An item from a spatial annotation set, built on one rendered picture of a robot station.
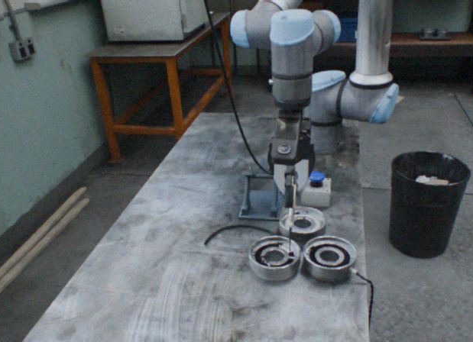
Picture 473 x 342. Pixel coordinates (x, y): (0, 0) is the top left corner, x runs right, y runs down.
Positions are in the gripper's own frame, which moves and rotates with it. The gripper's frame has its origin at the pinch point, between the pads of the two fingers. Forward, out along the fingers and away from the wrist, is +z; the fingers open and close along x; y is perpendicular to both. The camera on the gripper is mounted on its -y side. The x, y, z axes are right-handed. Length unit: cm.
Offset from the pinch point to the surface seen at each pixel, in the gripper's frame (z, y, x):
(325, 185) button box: 8.8, 18.1, -7.0
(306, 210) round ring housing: 10.0, 8.2, -2.7
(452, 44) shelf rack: 50, 336, -110
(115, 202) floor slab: 93, 129, 119
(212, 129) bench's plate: 13, 62, 34
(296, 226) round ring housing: 12.3, 4.8, -0.8
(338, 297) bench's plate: 13.2, -15.9, -10.3
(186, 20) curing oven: 0, 204, 85
